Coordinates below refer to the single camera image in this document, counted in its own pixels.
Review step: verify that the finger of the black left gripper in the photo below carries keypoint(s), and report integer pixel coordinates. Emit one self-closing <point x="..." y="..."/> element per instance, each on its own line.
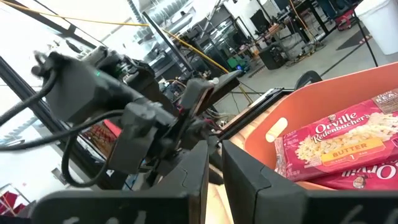
<point x="196" y="96"/>
<point x="199" y="133"/>

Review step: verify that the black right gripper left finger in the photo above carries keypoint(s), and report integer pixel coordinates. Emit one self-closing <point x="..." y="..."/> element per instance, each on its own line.
<point x="130" y="207"/>

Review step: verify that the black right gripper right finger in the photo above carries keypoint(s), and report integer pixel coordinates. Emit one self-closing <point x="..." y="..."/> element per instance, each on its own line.
<point x="280" y="205"/>

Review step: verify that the red Orville popcorn bag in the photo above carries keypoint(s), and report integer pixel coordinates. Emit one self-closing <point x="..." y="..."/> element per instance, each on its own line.
<point x="339" y="140"/>
<point x="367" y="179"/>

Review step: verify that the black side table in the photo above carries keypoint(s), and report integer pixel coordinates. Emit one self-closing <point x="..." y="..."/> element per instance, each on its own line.
<point x="227" y="82"/>

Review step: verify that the green box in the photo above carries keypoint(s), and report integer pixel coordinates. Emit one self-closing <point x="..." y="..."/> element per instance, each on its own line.
<point x="237" y="63"/>

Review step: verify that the black equipment case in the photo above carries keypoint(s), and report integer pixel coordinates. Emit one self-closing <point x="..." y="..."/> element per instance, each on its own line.
<point x="272" y="57"/>

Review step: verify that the orange plastic basket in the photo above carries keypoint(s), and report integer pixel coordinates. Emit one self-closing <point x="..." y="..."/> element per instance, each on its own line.
<point x="311" y="102"/>

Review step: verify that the black round chair back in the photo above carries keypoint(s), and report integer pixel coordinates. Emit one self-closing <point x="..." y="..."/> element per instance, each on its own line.
<point x="308" y="79"/>

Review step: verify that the dark floor mat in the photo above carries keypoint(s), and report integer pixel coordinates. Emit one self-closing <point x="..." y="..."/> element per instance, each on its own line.
<point x="353" y="39"/>

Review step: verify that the red cart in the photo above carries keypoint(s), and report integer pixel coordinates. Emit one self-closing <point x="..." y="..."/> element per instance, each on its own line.
<point x="344" y="19"/>

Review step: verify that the black stand pole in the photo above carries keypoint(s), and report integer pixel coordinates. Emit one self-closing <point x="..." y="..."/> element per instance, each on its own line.
<point x="367" y="40"/>

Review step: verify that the white plastic bin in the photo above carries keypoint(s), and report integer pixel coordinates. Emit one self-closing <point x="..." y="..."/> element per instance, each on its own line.
<point x="381" y="25"/>

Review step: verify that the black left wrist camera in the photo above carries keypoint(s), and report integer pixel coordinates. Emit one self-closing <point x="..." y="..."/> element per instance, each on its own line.
<point x="136" y="140"/>

